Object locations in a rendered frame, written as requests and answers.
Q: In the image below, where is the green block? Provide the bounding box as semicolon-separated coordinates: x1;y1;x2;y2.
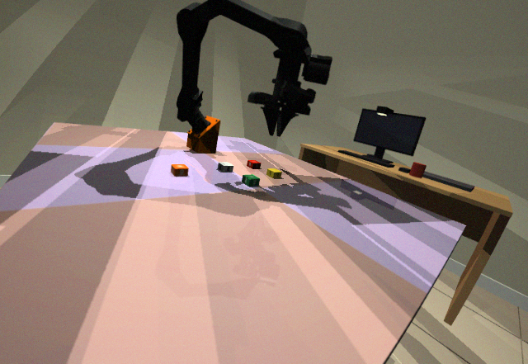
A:
242;174;260;187

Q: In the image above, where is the yellow block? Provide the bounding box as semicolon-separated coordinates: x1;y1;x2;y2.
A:
266;168;282;178

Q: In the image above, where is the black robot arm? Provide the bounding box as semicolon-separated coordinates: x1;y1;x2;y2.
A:
177;0;332;134

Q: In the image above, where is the white block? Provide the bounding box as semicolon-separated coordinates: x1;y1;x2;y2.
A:
218;163;233;173

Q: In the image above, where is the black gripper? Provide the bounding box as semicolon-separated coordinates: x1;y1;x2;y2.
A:
247;74;311;136

